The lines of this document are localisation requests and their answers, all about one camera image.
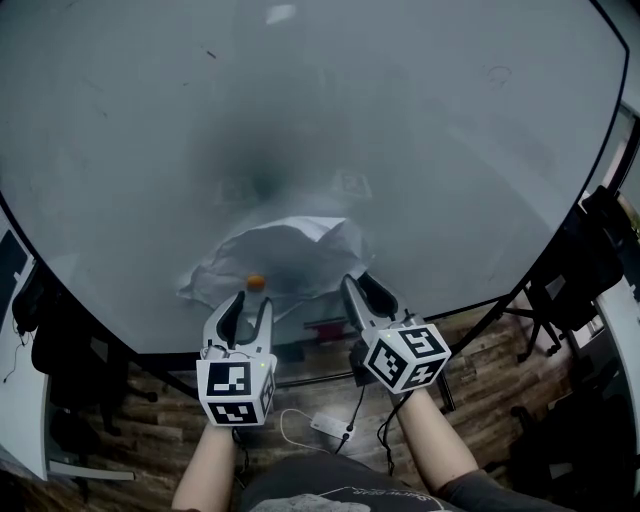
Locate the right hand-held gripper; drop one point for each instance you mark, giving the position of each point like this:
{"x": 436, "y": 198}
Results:
{"x": 407, "y": 357}

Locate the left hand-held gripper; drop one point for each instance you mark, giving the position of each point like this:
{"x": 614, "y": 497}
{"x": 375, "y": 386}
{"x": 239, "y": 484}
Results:
{"x": 230, "y": 385}

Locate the small orange ball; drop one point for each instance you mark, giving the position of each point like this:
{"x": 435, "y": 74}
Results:
{"x": 256, "y": 282}

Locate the clear plastic bag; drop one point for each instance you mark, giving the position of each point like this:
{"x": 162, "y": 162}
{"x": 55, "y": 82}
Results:
{"x": 290, "y": 255}

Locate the black-framed whiteboard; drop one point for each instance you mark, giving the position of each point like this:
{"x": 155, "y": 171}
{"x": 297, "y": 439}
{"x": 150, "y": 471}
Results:
{"x": 350, "y": 125}

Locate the person's left forearm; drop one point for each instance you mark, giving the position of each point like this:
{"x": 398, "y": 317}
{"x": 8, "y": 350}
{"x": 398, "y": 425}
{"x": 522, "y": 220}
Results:
{"x": 210, "y": 470}

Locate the person's right forearm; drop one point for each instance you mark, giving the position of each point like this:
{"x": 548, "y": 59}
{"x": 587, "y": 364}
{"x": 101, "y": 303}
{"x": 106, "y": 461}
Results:
{"x": 435, "y": 440}

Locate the black office chair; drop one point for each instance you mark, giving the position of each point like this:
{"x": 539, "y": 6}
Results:
{"x": 575, "y": 440}
{"x": 580, "y": 270}
{"x": 75, "y": 350}

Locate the person's dark printed shirt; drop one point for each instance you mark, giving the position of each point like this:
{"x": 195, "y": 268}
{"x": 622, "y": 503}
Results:
{"x": 350, "y": 485}

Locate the white desk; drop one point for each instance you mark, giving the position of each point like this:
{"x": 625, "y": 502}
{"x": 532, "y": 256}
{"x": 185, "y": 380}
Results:
{"x": 20, "y": 400}
{"x": 617, "y": 340}

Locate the black desk divider panel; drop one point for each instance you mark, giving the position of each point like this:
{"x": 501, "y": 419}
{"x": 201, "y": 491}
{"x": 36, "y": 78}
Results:
{"x": 10, "y": 275}

